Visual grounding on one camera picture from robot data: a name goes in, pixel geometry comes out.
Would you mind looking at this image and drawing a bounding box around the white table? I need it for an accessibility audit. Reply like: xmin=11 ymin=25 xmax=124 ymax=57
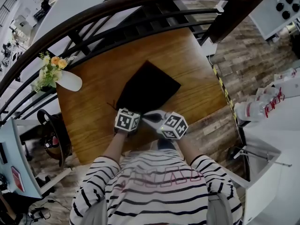
xmin=248 ymin=0 xmax=300 ymax=41

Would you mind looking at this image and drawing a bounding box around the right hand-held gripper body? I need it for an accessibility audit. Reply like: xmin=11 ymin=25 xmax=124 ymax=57
xmin=160 ymin=111 xmax=189 ymax=140

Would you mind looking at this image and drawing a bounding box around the grey shoulder strap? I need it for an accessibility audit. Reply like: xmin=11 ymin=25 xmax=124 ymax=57
xmin=82 ymin=197 xmax=108 ymax=225
xmin=207 ymin=193 xmax=235 ymax=225

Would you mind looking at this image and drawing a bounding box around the red book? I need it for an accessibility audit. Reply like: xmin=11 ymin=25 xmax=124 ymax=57
xmin=10 ymin=166 xmax=25 ymax=193

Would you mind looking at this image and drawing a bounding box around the shrink-wrapped water bottle pack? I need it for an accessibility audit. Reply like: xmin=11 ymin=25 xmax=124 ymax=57
xmin=234 ymin=87 xmax=285 ymax=123

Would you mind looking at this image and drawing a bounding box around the group of black knobs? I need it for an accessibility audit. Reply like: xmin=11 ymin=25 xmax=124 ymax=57
xmin=275 ymin=0 xmax=300 ymax=21

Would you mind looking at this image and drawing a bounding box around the grey device with cables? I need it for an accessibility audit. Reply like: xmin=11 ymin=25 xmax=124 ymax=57
xmin=30 ymin=206 xmax=51 ymax=220

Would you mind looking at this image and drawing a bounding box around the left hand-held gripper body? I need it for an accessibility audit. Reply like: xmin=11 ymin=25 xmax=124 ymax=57
xmin=114 ymin=108 xmax=141 ymax=138

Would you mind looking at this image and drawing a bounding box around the white counter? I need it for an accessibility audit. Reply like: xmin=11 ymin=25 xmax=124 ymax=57
xmin=234 ymin=95 xmax=300 ymax=225

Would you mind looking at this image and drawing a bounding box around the light blue desk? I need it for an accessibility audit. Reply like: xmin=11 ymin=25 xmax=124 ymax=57
xmin=0 ymin=117 xmax=43 ymax=199

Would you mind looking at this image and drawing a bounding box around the black fabric pouch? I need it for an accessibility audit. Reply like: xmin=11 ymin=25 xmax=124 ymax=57
xmin=107 ymin=60 xmax=182 ymax=117

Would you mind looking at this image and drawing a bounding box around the black flat device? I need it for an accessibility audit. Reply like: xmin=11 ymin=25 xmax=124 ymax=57
xmin=0 ymin=142 xmax=8 ymax=165

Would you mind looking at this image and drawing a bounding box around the black and white striped shirt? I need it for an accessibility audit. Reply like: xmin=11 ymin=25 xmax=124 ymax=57
xmin=69 ymin=149 xmax=243 ymax=225

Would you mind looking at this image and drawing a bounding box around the white vase with flowers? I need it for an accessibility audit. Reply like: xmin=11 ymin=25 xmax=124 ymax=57
xmin=31 ymin=52 xmax=78 ymax=93

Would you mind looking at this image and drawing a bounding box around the white cardboard box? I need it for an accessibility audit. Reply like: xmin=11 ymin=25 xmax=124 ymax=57
xmin=273 ymin=68 xmax=300 ymax=98

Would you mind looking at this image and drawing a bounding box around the person's left forearm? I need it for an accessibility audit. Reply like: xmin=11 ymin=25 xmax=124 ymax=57
xmin=102 ymin=131 xmax=128 ymax=160

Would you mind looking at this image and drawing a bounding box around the person's right forearm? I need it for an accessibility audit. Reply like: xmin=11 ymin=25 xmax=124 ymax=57
xmin=174 ymin=137 xmax=201 ymax=161

